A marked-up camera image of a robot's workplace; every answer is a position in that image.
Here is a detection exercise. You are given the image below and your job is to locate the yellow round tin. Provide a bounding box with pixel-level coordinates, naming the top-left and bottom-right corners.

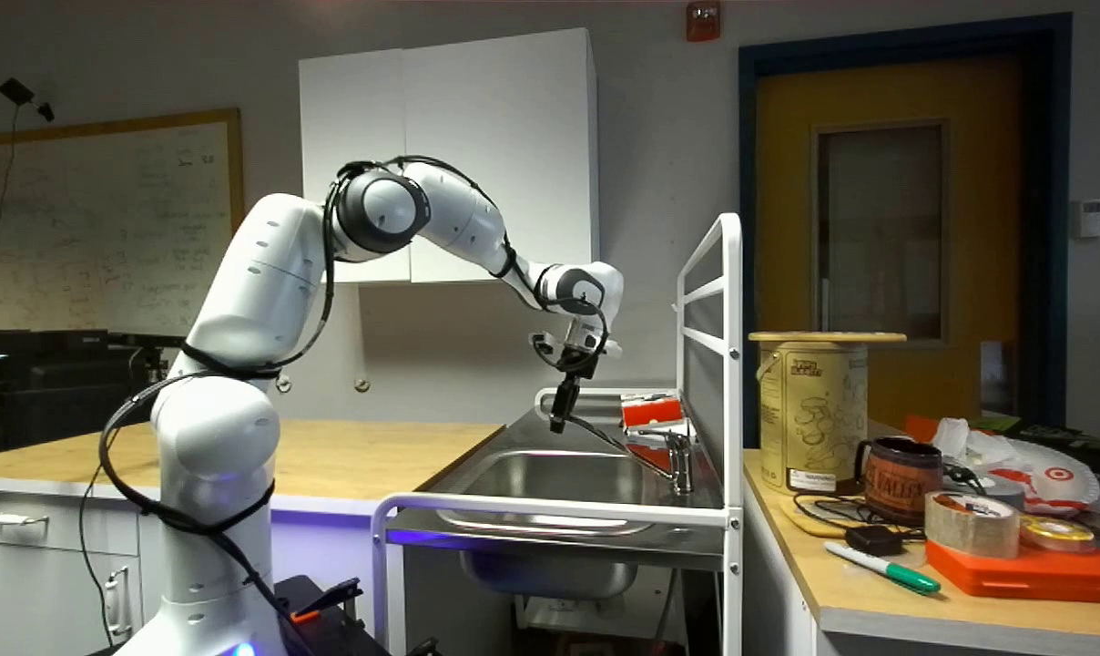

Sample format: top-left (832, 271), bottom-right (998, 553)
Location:
top-left (1015, 513), bottom-right (1100, 559)

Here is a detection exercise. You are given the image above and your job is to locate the red fire alarm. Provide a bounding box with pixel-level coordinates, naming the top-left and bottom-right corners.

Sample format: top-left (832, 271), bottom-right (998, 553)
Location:
top-left (680, 0), bottom-right (730, 47)

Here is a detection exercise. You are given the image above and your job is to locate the black wall mounted camera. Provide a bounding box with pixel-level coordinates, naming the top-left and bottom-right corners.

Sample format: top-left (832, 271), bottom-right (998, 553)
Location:
top-left (0, 75), bottom-right (57, 128)

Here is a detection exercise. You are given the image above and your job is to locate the yellow door with window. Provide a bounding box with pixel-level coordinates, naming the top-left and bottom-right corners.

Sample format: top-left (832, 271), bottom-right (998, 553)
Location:
top-left (736, 11), bottom-right (1077, 431)

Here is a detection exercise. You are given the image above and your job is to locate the chrome faucet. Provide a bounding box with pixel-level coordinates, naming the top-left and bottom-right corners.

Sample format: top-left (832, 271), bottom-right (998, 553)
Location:
top-left (627, 415), bottom-right (703, 505)

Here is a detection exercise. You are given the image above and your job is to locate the orange package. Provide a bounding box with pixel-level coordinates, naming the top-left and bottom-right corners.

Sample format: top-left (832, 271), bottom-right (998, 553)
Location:
top-left (618, 392), bottom-right (690, 434)

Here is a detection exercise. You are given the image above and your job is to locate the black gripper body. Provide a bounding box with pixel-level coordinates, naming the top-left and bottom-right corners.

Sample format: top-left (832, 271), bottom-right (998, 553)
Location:
top-left (527, 329), bottom-right (617, 386)

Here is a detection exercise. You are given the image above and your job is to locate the white wall thermostat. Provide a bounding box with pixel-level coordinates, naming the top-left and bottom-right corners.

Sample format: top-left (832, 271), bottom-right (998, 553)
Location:
top-left (1070, 192), bottom-right (1100, 245)

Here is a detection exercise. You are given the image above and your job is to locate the thin wooden board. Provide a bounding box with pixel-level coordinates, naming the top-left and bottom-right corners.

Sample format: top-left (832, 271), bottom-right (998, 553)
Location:
top-left (746, 325), bottom-right (916, 352)

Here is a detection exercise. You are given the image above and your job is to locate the stainless steel sink basin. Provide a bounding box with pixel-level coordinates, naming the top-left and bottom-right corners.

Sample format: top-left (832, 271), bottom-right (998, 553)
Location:
top-left (423, 443), bottom-right (726, 547)

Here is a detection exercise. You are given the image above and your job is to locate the black equipment stack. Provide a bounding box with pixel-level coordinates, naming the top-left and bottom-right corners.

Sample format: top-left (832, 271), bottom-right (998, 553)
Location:
top-left (0, 325), bottom-right (186, 462)

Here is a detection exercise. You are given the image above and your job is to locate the wood framed whiteboard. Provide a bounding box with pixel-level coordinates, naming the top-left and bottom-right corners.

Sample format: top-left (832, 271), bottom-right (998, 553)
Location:
top-left (0, 107), bottom-right (247, 347)

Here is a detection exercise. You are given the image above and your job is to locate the white base cabinet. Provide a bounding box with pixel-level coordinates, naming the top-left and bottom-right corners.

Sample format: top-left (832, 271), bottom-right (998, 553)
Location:
top-left (0, 474), bottom-right (164, 656)

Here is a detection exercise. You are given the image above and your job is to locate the black and red container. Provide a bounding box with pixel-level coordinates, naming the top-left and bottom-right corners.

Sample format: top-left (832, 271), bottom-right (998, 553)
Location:
top-left (855, 434), bottom-right (950, 529)

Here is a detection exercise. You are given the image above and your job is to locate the white plastic bag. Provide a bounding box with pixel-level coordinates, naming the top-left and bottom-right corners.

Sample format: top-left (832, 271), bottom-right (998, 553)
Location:
top-left (929, 415), bottom-right (1100, 520)

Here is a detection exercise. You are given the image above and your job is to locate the white wall cabinet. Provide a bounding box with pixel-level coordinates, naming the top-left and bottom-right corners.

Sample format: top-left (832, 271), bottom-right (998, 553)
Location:
top-left (294, 26), bottom-right (604, 291)

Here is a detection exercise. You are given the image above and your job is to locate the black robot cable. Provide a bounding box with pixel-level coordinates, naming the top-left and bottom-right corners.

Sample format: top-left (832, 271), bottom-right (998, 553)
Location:
top-left (76, 180), bottom-right (344, 642)

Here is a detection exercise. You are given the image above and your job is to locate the green capped marker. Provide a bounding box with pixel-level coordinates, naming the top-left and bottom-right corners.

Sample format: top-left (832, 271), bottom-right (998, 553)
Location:
top-left (820, 537), bottom-right (947, 603)

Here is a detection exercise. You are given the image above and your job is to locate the white metal frame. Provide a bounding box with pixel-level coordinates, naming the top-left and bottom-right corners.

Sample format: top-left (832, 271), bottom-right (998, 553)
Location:
top-left (373, 211), bottom-right (752, 656)

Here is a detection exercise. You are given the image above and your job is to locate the black and red device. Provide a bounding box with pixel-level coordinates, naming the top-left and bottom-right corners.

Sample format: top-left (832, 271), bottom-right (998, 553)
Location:
top-left (272, 573), bottom-right (394, 656)

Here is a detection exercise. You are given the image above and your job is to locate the flat orange box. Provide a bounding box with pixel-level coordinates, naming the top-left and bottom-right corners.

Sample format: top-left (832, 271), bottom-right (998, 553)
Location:
top-left (921, 537), bottom-right (1100, 610)

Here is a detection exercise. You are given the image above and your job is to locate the small black block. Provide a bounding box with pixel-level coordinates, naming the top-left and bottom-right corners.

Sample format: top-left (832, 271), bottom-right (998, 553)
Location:
top-left (843, 520), bottom-right (911, 561)

